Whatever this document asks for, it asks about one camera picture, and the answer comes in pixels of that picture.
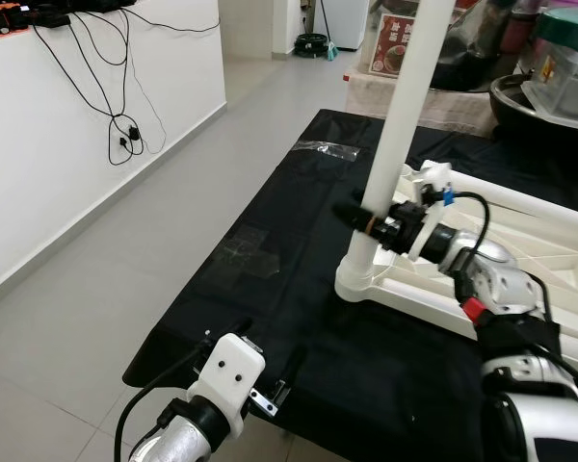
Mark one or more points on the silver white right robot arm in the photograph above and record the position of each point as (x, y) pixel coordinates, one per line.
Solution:
(501, 279)

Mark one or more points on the white plastic children table top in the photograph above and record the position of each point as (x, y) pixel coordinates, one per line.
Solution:
(573, 279)

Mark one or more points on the black cloth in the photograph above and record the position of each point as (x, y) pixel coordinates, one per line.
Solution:
(347, 366)

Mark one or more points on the clear plastic film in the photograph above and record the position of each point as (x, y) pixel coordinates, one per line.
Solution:
(328, 149)

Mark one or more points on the clear tape patch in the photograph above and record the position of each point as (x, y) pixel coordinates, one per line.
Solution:
(249, 250)

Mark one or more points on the beige patterned cloth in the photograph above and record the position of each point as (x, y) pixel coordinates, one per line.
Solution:
(414, 108)

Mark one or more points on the black coiled floor item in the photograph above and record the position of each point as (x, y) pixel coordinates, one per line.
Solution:
(318, 45)

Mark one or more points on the red printed food box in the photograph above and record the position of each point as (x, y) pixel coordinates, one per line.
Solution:
(395, 46)

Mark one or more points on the black plastic bag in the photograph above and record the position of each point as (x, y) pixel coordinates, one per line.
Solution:
(467, 53)

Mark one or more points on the clear plastic storage container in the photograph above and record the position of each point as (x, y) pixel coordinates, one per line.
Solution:
(564, 87)

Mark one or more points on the black plug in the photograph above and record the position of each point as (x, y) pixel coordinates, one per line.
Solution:
(127, 136)

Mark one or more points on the dark green lidded tray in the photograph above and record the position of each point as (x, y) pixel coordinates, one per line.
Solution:
(568, 27)

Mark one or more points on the black power strip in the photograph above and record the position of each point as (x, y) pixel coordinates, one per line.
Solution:
(77, 12)

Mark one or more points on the orange black charger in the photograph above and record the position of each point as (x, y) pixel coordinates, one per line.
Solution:
(2, 19)

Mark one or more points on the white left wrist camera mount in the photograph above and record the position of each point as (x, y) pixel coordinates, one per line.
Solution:
(231, 371)

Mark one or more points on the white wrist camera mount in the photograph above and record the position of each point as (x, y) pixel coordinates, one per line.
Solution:
(433, 181)
(231, 371)

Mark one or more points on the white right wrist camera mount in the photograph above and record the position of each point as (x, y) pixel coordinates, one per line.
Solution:
(433, 181)

